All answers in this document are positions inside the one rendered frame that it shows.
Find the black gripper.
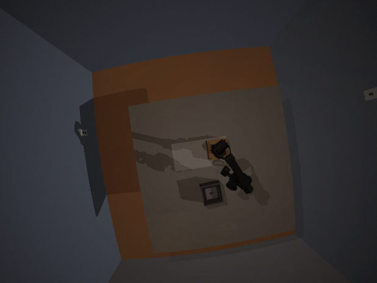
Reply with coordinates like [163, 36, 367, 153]
[221, 166, 236, 182]

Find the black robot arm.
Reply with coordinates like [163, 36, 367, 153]
[211, 140, 254, 194]

